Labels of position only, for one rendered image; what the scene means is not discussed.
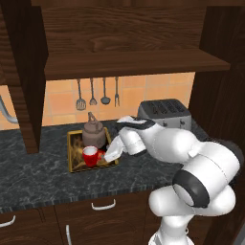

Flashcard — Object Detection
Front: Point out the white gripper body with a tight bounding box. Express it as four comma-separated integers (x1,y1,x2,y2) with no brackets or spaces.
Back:
103,135,126,164

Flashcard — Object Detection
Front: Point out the red mug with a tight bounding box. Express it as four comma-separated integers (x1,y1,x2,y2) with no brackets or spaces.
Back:
81,145,106,168

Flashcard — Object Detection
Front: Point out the brown kettle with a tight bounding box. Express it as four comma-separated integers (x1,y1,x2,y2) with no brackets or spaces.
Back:
81,111,107,149

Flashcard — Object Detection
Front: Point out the gold-rimmed tray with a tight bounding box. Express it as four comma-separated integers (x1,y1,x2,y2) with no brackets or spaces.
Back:
66,126,120,174

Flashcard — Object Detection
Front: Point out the dark wood cabinet door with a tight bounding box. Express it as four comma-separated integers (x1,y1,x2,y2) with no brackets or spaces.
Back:
0,0,50,155
187,5,245,245

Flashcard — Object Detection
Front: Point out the grey hanging ladle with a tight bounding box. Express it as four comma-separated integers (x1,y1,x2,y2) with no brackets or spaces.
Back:
100,77,112,106

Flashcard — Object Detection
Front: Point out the grey hanging fork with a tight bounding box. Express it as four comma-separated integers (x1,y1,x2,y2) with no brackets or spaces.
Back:
113,76,122,108

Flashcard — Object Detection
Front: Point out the grey hanging spoon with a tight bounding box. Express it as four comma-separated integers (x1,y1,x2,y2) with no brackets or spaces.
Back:
88,78,99,106

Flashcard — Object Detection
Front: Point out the dark wood drawer front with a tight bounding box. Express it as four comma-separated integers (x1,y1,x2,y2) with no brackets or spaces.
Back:
53,189,152,225
0,206,46,245

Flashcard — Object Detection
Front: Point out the grey slotted spatula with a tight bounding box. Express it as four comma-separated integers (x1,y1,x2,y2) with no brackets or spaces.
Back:
75,78,87,112

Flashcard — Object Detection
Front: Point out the silver toaster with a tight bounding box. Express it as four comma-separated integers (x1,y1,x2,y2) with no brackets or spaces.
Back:
137,98,193,131

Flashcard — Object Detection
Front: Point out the dark wood base cupboard door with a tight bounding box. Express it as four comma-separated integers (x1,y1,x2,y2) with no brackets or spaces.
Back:
55,213,148,245

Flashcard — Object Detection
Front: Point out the grey curved tap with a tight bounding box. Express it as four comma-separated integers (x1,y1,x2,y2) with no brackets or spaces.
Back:
0,95,19,125

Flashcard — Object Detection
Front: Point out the white drawer handle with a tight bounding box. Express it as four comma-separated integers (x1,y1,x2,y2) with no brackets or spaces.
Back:
90,198,117,212
0,214,17,229

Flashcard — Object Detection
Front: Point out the white cupboard door handle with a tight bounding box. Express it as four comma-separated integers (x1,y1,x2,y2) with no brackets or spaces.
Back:
64,223,73,245

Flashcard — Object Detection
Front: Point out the dark wood wall cabinet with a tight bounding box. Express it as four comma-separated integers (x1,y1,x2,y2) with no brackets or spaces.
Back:
30,0,232,81

